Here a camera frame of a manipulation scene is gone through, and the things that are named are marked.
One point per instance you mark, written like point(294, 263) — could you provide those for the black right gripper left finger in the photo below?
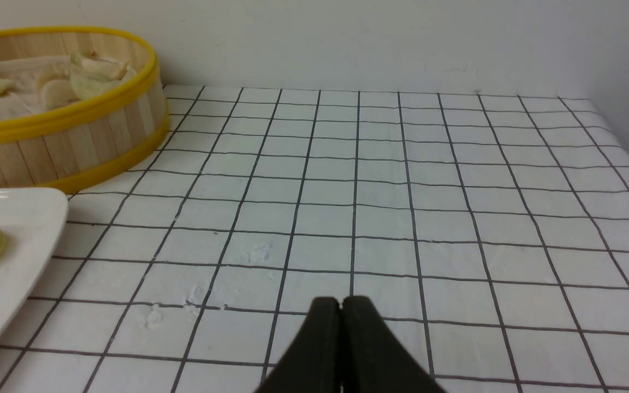
point(310, 362)

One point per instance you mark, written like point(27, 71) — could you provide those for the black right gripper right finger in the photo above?
point(373, 359)

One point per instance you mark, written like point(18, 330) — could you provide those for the white square plate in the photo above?
point(33, 220)

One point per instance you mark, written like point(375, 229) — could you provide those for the white checkered tablecloth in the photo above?
point(490, 232)

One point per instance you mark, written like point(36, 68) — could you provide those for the yellow rimmed bamboo steamer basket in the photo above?
point(84, 144)

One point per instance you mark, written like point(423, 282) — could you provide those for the white dumpling in steamer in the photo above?
point(102, 68)

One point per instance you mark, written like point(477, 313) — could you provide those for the green dumpling in steamer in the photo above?
point(88, 86)

